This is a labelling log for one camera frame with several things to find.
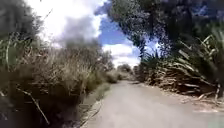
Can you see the grass strip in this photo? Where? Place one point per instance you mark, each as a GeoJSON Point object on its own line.
{"type": "Point", "coordinates": [96, 95]}

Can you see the grey paved path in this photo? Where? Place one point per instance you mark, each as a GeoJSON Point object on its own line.
{"type": "Point", "coordinates": [140, 106]}

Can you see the dry reed bushes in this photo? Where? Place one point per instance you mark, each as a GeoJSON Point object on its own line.
{"type": "Point", "coordinates": [46, 80]}

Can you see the dark trees with flax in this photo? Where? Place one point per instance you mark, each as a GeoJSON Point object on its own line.
{"type": "Point", "coordinates": [186, 56]}

